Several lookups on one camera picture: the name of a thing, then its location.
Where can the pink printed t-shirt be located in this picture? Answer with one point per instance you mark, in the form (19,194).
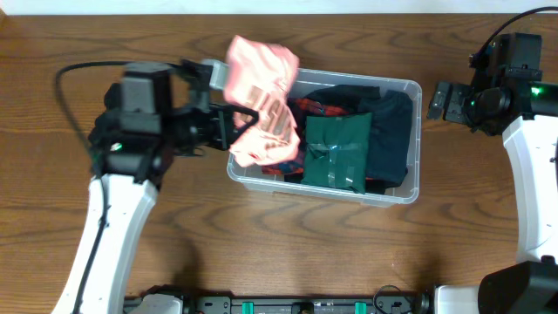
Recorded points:
(260,77)

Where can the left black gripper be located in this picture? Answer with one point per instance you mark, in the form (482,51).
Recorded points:
(218,126)

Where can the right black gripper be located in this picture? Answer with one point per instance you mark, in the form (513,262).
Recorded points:
(458,110)

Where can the large black garment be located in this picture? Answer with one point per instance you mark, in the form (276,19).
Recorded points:
(348,96)

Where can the dark navy garment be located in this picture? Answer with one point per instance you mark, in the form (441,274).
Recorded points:
(390,132)

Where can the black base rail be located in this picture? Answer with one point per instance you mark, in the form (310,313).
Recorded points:
(388,299)

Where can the black garment with tape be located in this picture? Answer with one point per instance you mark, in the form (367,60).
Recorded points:
(107,130)

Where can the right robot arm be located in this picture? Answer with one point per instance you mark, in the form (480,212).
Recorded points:
(529,286)

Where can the clear plastic storage bin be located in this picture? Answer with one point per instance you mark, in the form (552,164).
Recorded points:
(307,81)

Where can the dark green garment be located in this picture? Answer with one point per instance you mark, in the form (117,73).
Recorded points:
(336,152)

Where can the red navy plaid shirt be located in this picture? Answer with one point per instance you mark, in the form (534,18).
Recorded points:
(302,109)

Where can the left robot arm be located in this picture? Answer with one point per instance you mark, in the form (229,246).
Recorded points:
(156,112)

